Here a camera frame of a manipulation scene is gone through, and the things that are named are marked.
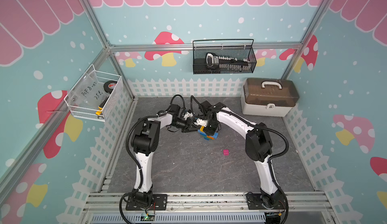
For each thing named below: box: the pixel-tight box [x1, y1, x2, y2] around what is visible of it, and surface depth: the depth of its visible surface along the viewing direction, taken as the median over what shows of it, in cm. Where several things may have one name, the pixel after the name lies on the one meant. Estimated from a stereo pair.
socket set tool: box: [205, 52, 252, 72], surface depth 91 cm
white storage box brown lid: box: [240, 77, 300, 118], surface depth 102 cm
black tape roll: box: [103, 80, 118, 94], surface depth 81 cm
